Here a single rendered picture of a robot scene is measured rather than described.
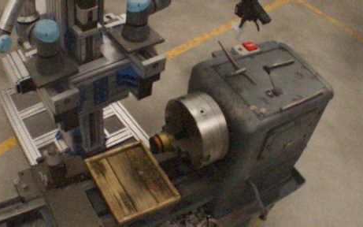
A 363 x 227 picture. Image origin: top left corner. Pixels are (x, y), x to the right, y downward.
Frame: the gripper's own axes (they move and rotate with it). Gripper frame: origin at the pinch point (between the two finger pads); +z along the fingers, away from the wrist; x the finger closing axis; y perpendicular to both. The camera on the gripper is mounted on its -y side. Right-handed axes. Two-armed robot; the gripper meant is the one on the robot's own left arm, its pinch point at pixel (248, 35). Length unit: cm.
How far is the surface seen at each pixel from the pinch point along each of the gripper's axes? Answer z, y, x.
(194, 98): 18.7, -4.2, 32.6
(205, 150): 30, -21, 39
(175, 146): 33, -11, 46
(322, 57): 132, 80, -247
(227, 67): 15.6, 2.5, 8.3
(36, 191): 50, 13, 103
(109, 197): 54, -4, 75
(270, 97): 17.9, -21.7, 4.5
